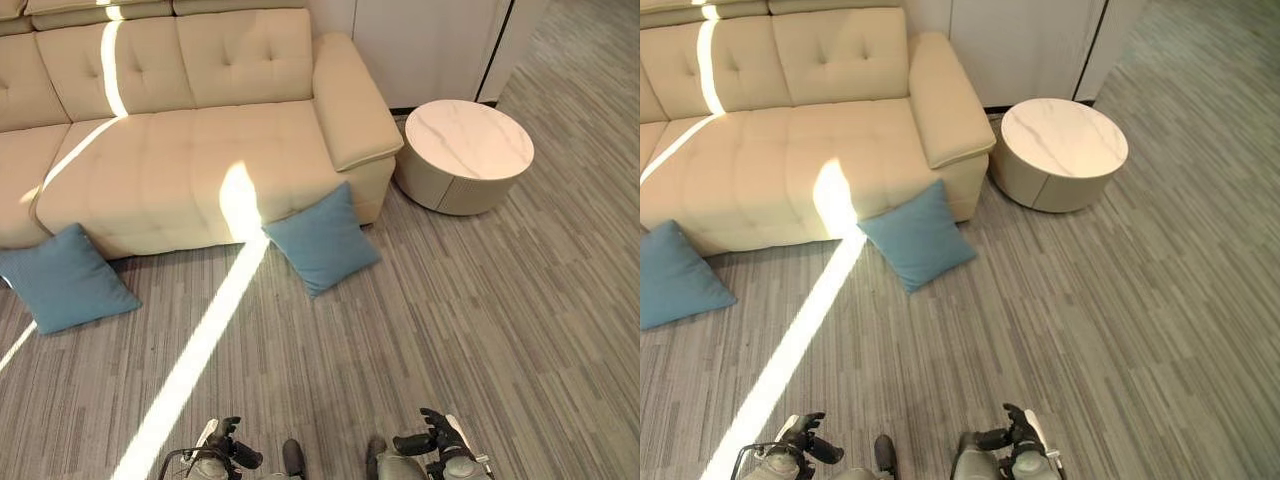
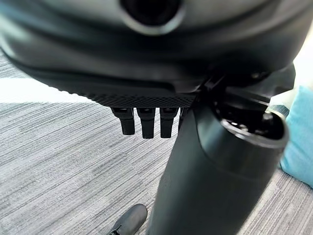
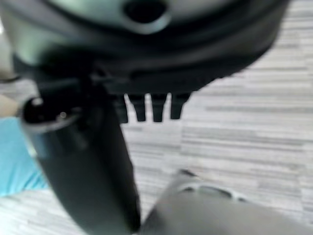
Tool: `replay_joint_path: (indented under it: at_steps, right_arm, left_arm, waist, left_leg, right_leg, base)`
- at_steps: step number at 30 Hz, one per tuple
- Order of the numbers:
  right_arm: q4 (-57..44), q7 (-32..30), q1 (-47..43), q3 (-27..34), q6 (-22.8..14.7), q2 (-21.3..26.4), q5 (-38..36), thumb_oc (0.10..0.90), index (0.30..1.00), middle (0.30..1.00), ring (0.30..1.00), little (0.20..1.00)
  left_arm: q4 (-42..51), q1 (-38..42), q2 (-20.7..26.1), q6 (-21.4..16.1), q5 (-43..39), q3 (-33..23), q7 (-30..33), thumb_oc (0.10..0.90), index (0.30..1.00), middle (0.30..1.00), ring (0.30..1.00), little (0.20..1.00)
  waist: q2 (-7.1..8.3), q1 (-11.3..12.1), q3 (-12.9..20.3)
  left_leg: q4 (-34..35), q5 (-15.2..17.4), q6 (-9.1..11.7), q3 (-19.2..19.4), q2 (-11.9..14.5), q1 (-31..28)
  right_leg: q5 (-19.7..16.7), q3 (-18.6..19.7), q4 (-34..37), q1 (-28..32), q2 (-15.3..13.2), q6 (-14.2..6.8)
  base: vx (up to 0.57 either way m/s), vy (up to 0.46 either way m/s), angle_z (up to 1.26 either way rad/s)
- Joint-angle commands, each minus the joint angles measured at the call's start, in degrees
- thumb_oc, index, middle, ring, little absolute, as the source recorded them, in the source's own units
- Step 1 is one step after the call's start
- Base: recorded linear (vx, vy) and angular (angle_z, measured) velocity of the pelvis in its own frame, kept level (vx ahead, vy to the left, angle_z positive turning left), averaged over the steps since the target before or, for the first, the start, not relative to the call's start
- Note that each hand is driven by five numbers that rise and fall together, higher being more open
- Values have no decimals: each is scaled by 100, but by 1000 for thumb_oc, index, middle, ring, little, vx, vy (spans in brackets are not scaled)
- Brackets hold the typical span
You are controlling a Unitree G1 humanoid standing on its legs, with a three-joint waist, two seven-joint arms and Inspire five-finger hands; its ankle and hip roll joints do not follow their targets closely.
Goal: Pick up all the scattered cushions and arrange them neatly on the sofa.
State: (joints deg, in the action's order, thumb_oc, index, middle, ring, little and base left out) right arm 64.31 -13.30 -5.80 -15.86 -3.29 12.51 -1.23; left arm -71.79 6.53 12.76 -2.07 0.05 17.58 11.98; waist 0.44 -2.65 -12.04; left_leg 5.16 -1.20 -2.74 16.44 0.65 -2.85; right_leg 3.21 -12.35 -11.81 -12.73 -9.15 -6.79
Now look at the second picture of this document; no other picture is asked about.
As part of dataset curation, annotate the dark robot foot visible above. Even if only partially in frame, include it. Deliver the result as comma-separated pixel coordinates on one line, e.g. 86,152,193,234
107,204,148,235

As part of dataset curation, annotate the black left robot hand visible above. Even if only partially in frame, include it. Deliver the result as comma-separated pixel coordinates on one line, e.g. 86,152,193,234
0,0,313,235

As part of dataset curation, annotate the teal cushion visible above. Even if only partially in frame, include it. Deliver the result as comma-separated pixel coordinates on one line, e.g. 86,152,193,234
279,85,313,189

